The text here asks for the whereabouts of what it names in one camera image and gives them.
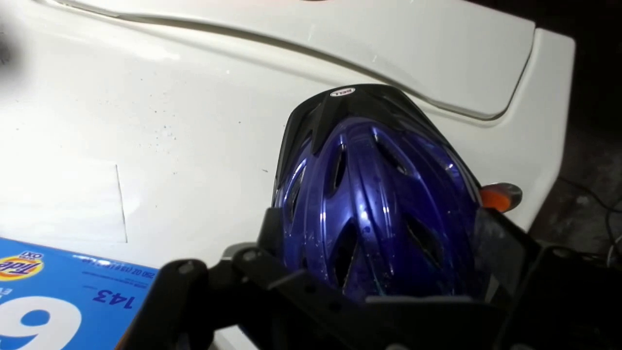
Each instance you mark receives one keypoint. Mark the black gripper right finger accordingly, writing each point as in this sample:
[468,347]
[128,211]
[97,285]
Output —
[540,293]

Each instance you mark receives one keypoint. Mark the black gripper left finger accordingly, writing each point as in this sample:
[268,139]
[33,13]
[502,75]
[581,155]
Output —
[175,304]

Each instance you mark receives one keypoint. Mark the blue and black bicycle helmet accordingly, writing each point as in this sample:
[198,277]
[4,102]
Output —
[375,195]

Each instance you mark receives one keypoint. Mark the orange marker pen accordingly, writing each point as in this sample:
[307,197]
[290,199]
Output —
[502,195]

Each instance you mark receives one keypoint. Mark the blue detergent box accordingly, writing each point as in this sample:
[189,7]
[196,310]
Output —
[58,304]

